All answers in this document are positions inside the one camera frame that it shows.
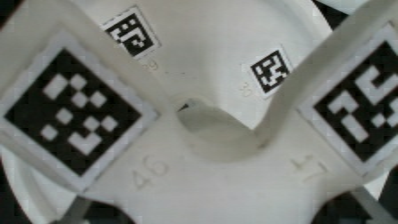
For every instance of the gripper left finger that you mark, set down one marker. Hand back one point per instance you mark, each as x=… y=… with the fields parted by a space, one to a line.
x=91 y=212

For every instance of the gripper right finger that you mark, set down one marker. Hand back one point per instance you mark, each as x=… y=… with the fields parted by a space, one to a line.
x=354 y=208

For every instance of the white cylindrical table leg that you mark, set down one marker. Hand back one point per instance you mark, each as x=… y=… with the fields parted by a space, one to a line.
x=228 y=143

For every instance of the white cross-shaped table base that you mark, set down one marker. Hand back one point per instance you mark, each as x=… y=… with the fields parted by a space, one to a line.
x=224 y=186

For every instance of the white round table top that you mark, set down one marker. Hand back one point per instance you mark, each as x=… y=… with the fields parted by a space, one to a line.
x=206 y=40

